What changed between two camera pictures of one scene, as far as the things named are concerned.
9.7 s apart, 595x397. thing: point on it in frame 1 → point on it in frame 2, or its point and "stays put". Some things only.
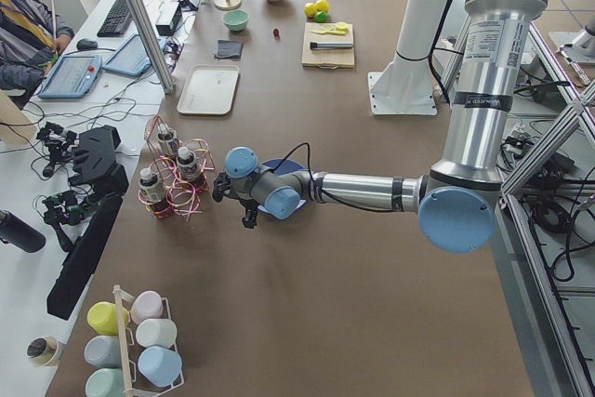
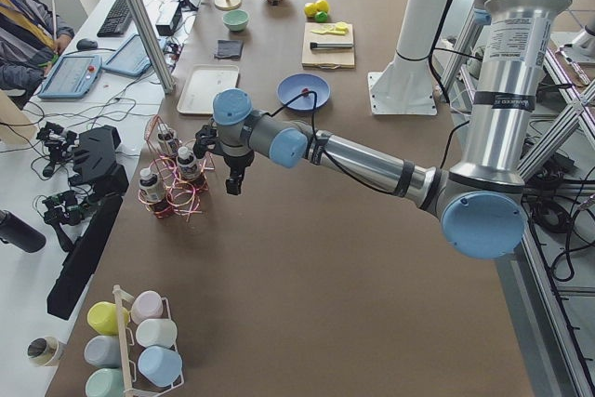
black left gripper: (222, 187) → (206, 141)
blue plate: (283, 165) → (292, 86)
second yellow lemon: (322, 5) stays put
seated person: (32, 35) stays put
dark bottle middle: (187, 165) stays put
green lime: (321, 17) stays put
